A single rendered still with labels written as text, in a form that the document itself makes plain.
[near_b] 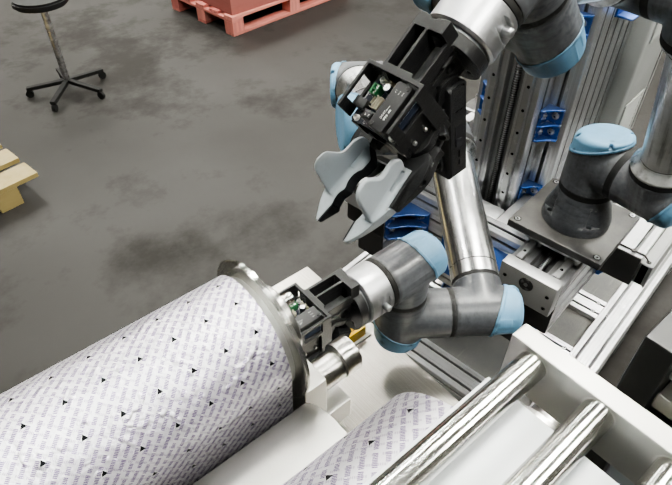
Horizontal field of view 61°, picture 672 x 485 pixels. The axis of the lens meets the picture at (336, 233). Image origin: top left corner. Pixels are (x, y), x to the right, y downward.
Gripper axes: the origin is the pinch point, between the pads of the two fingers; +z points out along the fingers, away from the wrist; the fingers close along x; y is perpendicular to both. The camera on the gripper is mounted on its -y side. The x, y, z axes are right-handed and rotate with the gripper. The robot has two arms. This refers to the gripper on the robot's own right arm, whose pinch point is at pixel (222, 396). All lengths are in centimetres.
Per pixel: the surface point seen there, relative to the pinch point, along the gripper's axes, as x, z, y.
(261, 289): 7.6, -2.7, 22.9
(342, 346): 9.7, -10.1, 10.7
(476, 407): 30.6, 0.2, 36.4
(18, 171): -223, -13, -97
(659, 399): 35.3, -11.1, 31.2
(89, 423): 9.2, 13.5, 21.4
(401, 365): 1.8, -29.7, -19.0
